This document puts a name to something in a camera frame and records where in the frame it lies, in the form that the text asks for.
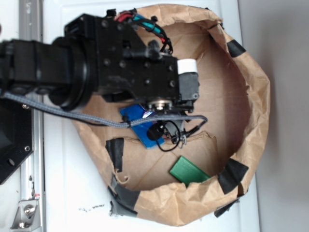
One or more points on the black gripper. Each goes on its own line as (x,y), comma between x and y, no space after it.
(127,57)

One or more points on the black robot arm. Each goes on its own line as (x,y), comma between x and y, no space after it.
(46,69)

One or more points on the green rectangular block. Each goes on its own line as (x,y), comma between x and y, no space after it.
(186,172)

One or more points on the brown paper bag tray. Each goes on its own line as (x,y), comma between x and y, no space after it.
(234,97)

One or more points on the black octagonal mount plate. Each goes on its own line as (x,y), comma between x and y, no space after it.
(16,143)

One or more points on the aluminium extrusion rail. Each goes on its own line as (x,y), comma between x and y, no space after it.
(32,169)

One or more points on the silver corner bracket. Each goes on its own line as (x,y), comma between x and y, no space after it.
(27,217)

